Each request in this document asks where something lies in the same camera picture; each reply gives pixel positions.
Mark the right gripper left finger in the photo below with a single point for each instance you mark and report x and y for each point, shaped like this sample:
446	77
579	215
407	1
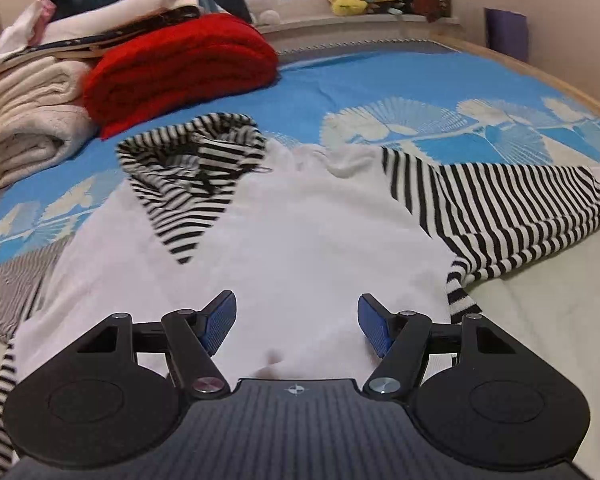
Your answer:
192	339

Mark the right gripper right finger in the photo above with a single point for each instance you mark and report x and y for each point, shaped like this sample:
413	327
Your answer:
400	342

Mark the striped white hooded cardigan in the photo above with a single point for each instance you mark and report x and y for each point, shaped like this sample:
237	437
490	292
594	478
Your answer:
106	407

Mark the blue patterned bed sheet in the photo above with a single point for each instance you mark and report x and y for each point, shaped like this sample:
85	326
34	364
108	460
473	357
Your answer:
380	120

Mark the cream folded blanket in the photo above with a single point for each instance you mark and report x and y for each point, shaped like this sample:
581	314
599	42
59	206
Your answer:
43	120

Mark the red folded blanket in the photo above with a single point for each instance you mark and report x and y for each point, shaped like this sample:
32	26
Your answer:
181	65

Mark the white folded quilt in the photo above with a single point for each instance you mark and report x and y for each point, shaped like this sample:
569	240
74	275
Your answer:
33	27

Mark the purple box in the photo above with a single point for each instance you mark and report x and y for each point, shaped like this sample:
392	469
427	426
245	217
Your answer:
507	33

